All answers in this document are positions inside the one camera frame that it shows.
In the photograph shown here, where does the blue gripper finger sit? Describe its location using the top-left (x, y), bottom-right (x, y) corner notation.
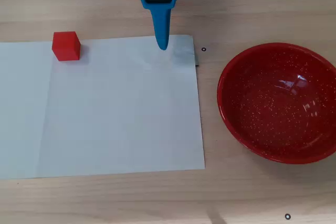
top-left (139, 0), bottom-right (181, 51)

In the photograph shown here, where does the red cube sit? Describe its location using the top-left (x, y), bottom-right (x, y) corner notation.
top-left (51, 31), bottom-right (81, 62)

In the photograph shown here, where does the red speckled bowl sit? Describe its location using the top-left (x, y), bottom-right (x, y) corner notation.
top-left (216, 42), bottom-right (336, 165)

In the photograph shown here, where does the white paper sheet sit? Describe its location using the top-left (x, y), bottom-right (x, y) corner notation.
top-left (0, 34), bottom-right (206, 180)

